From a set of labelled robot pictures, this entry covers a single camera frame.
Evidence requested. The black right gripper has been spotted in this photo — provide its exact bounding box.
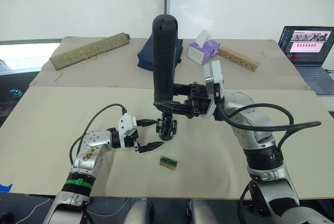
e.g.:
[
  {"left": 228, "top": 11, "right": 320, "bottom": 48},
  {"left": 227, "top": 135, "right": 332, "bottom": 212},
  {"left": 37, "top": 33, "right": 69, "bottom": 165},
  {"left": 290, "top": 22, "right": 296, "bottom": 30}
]
[{"left": 153, "top": 82, "right": 212, "bottom": 119}]

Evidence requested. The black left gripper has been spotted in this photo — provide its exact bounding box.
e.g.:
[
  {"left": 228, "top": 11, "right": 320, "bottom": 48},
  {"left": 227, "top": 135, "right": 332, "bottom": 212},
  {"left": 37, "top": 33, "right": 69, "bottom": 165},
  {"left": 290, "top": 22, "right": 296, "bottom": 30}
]
[{"left": 124, "top": 119, "right": 165, "bottom": 154}]

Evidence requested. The small green tan finger piece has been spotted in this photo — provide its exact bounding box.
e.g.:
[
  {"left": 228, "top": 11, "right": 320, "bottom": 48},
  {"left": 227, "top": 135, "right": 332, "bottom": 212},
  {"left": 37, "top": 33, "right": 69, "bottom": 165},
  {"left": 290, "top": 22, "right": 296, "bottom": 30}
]
[{"left": 159, "top": 155, "right": 179, "bottom": 171}]

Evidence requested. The folded dark blue cloth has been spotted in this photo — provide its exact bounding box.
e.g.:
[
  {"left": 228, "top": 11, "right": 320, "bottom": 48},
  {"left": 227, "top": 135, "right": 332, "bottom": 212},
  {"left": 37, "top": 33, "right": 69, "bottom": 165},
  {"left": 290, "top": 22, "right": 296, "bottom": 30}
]
[{"left": 136, "top": 35, "right": 184, "bottom": 73}]

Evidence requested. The purple white tissue box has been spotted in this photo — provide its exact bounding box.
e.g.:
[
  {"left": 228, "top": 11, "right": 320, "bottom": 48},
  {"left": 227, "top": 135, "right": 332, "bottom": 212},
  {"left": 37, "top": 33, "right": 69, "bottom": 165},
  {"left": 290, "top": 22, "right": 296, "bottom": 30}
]
[{"left": 186, "top": 30, "right": 222, "bottom": 66}]

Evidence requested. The wooden strip with holes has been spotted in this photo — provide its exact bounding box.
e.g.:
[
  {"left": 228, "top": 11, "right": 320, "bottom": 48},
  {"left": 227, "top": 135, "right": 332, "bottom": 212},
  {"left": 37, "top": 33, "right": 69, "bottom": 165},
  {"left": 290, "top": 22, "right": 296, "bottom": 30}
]
[{"left": 217, "top": 46, "right": 260, "bottom": 73}]

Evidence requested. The beige cardboard sheet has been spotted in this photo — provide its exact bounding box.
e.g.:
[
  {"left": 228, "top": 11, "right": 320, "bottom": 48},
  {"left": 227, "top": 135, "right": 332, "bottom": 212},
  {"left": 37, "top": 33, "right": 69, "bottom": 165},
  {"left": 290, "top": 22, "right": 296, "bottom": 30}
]
[
  {"left": 28, "top": 36, "right": 317, "bottom": 92},
  {"left": 0, "top": 86, "right": 334, "bottom": 201}
]

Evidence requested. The dark rounded silver shape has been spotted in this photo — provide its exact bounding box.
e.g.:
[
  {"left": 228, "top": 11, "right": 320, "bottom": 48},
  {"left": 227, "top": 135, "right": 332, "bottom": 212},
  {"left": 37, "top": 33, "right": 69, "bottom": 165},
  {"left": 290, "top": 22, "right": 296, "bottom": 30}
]
[
  {"left": 186, "top": 198, "right": 219, "bottom": 224},
  {"left": 124, "top": 198, "right": 154, "bottom": 224}
]

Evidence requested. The olive patterned rolled mat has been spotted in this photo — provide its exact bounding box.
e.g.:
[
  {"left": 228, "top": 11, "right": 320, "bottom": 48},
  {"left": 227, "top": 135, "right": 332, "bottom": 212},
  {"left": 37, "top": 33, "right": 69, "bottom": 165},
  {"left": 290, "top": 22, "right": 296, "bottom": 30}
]
[{"left": 49, "top": 32, "right": 130, "bottom": 72}]

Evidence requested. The open laptop computer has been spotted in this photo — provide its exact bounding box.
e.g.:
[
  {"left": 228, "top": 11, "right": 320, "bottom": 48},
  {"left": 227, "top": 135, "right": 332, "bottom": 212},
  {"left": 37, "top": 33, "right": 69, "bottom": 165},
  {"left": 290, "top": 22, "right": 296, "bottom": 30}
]
[{"left": 277, "top": 25, "right": 334, "bottom": 96}]

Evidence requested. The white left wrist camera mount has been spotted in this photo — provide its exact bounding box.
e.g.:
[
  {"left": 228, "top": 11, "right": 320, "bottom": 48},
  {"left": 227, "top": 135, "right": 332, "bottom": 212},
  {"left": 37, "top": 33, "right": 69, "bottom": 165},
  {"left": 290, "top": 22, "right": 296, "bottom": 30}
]
[{"left": 117, "top": 113, "right": 138, "bottom": 149}]

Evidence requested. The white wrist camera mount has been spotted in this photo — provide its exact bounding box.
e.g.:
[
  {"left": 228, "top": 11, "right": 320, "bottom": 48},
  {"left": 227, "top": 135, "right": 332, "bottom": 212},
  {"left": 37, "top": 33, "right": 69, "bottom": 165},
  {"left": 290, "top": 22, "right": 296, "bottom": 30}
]
[
  {"left": 117, "top": 113, "right": 138, "bottom": 149},
  {"left": 203, "top": 60, "right": 225, "bottom": 119}
]

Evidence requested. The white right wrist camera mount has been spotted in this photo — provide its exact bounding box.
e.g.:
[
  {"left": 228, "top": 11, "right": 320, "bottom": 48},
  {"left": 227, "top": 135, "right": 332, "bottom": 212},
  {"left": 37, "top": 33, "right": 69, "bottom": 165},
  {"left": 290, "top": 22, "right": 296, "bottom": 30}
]
[{"left": 203, "top": 60, "right": 225, "bottom": 119}]

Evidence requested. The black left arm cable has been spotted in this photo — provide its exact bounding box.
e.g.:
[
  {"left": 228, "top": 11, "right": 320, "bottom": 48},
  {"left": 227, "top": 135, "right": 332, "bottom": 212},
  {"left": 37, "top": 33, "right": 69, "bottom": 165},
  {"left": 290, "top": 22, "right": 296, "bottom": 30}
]
[{"left": 69, "top": 103, "right": 128, "bottom": 168}]

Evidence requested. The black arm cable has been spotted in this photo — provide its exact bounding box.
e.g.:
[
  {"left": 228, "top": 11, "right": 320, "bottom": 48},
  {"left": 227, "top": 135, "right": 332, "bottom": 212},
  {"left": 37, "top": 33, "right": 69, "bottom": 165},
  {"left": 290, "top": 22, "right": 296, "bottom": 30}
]
[
  {"left": 69, "top": 103, "right": 128, "bottom": 168},
  {"left": 216, "top": 100, "right": 322, "bottom": 224}
]

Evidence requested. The green cable tie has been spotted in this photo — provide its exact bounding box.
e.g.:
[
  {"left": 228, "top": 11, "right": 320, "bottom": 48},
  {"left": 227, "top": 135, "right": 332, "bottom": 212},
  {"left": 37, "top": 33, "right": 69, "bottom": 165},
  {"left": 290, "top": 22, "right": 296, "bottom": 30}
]
[{"left": 65, "top": 179, "right": 92, "bottom": 187}]

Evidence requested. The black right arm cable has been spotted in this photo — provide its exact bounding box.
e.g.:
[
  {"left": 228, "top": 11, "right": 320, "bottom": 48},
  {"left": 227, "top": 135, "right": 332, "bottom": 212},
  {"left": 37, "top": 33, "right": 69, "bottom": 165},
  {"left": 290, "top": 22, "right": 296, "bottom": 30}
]
[{"left": 216, "top": 100, "right": 322, "bottom": 224}]

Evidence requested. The thin white cable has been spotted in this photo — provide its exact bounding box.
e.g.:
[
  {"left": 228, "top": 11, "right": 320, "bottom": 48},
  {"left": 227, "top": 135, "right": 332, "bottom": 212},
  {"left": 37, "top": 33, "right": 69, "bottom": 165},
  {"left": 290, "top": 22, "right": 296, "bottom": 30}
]
[{"left": 24, "top": 197, "right": 52, "bottom": 221}]

